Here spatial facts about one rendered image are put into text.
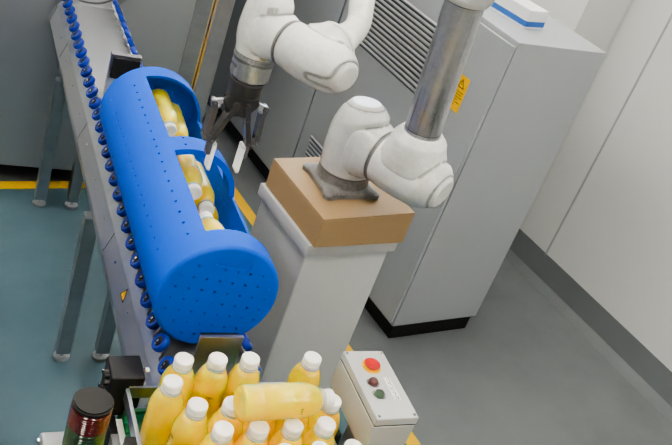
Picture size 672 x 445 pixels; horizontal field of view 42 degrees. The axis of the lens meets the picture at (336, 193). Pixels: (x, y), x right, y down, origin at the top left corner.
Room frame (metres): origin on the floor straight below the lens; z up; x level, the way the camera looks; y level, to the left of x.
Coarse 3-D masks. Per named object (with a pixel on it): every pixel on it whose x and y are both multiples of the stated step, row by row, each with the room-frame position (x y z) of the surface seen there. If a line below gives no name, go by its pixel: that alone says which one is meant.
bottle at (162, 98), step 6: (156, 90) 2.27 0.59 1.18; (162, 90) 2.28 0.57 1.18; (156, 96) 2.24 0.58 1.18; (162, 96) 2.25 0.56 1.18; (168, 96) 2.27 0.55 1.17; (156, 102) 2.21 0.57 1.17; (162, 102) 2.21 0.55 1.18; (168, 102) 2.22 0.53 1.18; (162, 108) 2.18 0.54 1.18; (168, 108) 2.19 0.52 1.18; (174, 108) 2.23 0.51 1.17; (162, 114) 2.16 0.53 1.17; (168, 114) 2.16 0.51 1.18; (174, 114) 2.18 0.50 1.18; (168, 120) 2.15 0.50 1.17; (174, 120) 2.16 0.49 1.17
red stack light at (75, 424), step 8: (72, 408) 0.97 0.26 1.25; (72, 416) 0.97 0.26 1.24; (80, 416) 0.96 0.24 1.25; (104, 416) 0.98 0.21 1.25; (72, 424) 0.96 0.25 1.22; (80, 424) 0.96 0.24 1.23; (88, 424) 0.96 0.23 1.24; (96, 424) 0.97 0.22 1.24; (104, 424) 0.98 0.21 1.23; (80, 432) 0.96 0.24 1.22; (88, 432) 0.96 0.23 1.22; (96, 432) 0.97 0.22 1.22
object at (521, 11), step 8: (496, 0) 3.50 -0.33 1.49; (504, 0) 3.47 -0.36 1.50; (512, 0) 3.45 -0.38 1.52; (520, 0) 3.48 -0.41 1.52; (528, 0) 3.54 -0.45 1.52; (496, 8) 3.49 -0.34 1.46; (504, 8) 3.46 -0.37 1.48; (512, 8) 3.44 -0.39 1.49; (520, 8) 3.42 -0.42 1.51; (528, 8) 3.40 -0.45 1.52; (536, 8) 3.45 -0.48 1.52; (504, 16) 3.45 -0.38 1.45; (512, 16) 3.43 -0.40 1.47; (520, 16) 3.41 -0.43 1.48; (528, 16) 3.38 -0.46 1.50; (536, 16) 3.42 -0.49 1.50; (544, 16) 3.46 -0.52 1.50; (520, 24) 3.40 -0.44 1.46; (528, 24) 3.40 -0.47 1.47; (536, 24) 3.43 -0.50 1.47; (544, 24) 3.47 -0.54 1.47
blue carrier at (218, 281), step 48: (144, 96) 2.13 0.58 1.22; (192, 96) 2.31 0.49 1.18; (144, 144) 1.93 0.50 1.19; (192, 144) 1.94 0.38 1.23; (144, 192) 1.77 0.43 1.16; (144, 240) 1.64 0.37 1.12; (192, 240) 1.57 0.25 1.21; (240, 240) 1.60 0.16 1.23; (192, 288) 1.53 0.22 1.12; (240, 288) 1.59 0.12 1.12; (192, 336) 1.55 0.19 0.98
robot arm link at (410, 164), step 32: (448, 0) 2.11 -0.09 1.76; (480, 0) 2.07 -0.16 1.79; (448, 32) 2.10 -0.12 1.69; (448, 64) 2.10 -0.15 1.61; (416, 96) 2.14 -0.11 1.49; (448, 96) 2.12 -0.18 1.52; (416, 128) 2.12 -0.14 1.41; (384, 160) 2.13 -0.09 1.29; (416, 160) 2.10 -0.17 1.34; (416, 192) 2.08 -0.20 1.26; (448, 192) 2.15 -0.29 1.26
